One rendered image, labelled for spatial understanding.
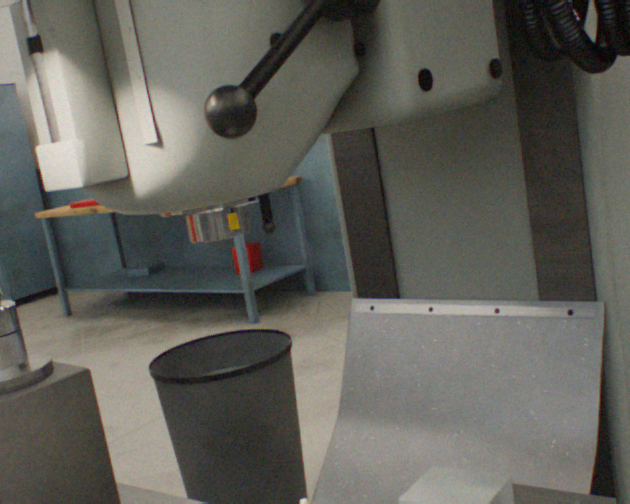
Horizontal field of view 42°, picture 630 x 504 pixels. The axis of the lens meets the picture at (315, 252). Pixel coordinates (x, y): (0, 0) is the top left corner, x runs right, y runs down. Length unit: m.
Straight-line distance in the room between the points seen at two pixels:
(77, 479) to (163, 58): 0.49
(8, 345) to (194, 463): 1.85
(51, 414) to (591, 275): 0.56
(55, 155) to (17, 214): 7.44
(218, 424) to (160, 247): 4.70
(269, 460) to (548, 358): 1.82
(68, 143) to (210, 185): 0.09
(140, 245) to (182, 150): 6.82
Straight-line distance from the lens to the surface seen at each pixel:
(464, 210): 0.93
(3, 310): 0.85
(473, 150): 0.91
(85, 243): 7.94
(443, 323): 0.96
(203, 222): 0.61
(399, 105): 0.64
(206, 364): 2.94
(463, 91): 0.71
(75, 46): 0.54
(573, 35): 0.69
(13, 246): 7.94
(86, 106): 0.53
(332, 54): 0.60
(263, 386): 2.54
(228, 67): 0.52
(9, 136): 8.01
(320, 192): 5.87
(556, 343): 0.90
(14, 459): 0.84
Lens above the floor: 1.37
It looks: 10 degrees down
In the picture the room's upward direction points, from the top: 10 degrees counter-clockwise
